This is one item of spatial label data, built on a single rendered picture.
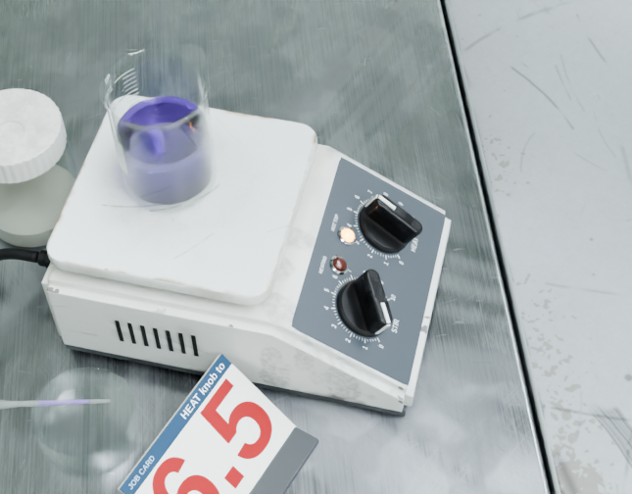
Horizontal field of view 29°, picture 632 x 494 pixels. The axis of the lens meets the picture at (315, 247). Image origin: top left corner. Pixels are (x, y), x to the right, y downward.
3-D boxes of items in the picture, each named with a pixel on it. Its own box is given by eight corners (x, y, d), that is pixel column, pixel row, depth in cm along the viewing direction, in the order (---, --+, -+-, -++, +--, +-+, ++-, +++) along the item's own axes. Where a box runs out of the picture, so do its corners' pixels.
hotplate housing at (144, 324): (449, 237, 74) (461, 150, 68) (409, 426, 66) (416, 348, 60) (100, 174, 77) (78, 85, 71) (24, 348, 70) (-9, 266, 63)
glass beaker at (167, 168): (176, 238, 64) (159, 134, 57) (99, 191, 66) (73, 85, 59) (248, 167, 67) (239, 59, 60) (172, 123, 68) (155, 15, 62)
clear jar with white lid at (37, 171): (105, 197, 76) (83, 109, 70) (46, 267, 73) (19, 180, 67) (26, 162, 78) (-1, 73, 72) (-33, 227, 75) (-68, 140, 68)
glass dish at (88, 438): (95, 368, 69) (88, 347, 67) (161, 427, 67) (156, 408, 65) (18, 432, 67) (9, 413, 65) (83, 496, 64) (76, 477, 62)
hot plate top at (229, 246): (321, 135, 68) (321, 124, 68) (267, 311, 62) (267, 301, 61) (117, 101, 70) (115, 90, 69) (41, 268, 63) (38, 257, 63)
